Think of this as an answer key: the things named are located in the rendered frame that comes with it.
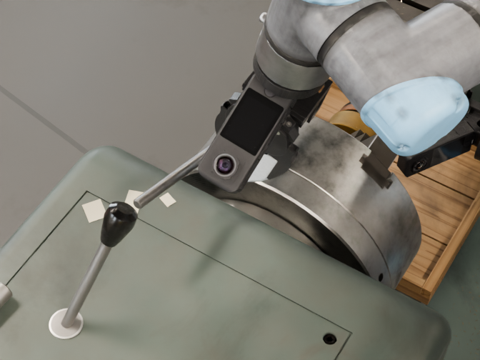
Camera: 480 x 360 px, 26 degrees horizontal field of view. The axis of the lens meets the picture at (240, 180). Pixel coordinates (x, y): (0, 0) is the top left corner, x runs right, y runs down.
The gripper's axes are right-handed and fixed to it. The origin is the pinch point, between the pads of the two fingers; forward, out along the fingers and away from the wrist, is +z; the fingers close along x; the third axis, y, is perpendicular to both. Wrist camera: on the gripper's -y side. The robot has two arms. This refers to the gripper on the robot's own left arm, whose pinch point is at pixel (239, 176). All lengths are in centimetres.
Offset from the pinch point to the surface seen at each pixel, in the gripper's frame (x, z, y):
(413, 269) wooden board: -24, 39, 26
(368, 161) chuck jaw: -10.3, 8.8, 16.9
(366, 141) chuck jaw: -8.5, 12.1, 21.7
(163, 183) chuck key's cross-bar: 6.1, 0.1, -5.8
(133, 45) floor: 68, 152, 105
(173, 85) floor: 51, 148, 98
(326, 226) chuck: -10.5, 8.5, 5.7
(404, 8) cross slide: 0, 36, 66
